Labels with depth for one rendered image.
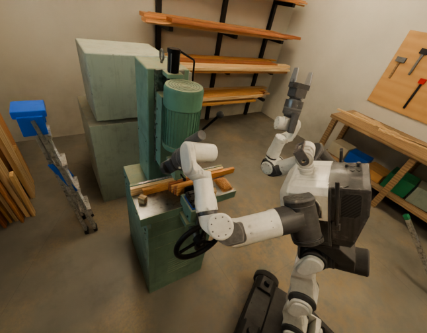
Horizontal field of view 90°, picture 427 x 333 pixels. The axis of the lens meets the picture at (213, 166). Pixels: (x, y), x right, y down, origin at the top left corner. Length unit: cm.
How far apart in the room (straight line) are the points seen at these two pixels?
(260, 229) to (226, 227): 11
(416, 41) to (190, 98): 337
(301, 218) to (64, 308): 172
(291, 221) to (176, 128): 62
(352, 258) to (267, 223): 51
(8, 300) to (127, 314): 79
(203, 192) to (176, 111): 42
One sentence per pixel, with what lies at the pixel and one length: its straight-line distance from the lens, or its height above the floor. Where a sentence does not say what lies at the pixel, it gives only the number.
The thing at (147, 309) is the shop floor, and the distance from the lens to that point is 191.
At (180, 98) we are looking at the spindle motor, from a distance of 93.
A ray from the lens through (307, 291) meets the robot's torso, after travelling 137.
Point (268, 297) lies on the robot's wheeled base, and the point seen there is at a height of 19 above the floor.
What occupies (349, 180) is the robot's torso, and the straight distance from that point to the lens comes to 90.
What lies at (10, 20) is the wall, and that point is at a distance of 324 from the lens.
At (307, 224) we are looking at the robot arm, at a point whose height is 132.
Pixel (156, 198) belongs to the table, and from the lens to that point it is 125.
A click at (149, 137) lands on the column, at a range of 127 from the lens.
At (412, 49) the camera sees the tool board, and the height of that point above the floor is 176.
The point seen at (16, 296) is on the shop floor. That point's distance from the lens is 219.
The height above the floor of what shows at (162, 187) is 93.
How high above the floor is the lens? 181
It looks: 37 degrees down
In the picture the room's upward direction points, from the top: 12 degrees clockwise
